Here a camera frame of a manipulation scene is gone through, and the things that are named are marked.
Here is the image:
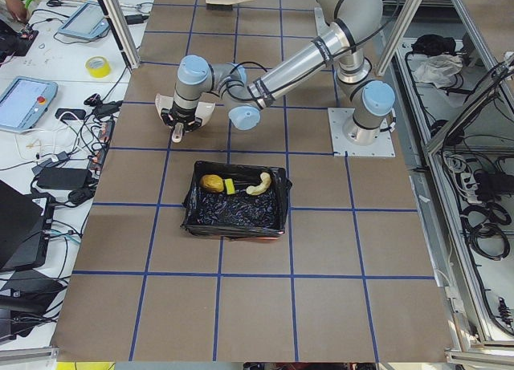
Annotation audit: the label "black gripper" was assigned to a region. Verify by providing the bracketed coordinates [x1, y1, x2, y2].
[160, 107, 203, 132]

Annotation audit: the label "beige dustpan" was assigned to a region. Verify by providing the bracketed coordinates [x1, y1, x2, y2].
[155, 94, 215, 143]

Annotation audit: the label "beige hand brush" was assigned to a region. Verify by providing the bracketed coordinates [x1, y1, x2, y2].
[206, 0, 255, 10]

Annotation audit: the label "brown potato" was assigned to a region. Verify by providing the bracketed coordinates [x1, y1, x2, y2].
[199, 174, 225, 193]

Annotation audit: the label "yellow green sponge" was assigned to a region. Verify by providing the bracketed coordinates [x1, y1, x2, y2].
[223, 178, 236, 195]

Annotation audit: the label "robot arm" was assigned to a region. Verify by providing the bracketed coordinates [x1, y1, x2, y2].
[155, 0, 383, 143]

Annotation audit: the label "pink bin with black bag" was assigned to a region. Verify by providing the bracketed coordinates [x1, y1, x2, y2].
[182, 161, 292, 239]

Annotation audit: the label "power strip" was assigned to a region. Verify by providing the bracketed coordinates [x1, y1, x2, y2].
[88, 119, 115, 178]

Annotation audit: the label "yellow tape roll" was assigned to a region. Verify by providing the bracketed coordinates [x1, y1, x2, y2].
[85, 56, 112, 79]

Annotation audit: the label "blue teach pendant far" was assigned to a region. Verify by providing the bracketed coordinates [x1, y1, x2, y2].
[57, 2, 109, 40]

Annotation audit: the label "blue teach pendant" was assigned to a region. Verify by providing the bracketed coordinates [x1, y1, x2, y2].
[57, 2, 109, 40]
[1, 76, 58, 133]

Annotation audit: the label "black power brick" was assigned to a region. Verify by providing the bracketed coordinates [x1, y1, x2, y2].
[36, 168, 93, 190]

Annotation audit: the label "blue teach pendant near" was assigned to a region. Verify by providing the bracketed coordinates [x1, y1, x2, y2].
[1, 76, 58, 133]

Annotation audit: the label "black laptop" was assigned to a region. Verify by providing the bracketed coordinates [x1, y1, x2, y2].
[1, 182, 55, 272]

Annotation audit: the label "black cloth bundle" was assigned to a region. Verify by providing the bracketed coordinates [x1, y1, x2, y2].
[411, 34, 456, 56]

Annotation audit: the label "white crumpled cloth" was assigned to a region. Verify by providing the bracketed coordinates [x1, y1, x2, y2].
[413, 54, 463, 88]

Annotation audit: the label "aluminium frame post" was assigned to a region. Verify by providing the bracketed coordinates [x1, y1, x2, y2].
[96, 0, 141, 70]

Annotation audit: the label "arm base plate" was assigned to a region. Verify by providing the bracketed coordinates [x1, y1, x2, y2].
[328, 108, 395, 158]

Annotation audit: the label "coiled black cables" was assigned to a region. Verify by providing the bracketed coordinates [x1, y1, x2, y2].
[459, 203, 513, 265]

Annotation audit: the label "aluminium frame rail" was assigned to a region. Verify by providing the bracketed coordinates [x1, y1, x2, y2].
[425, 0, 514, 363]

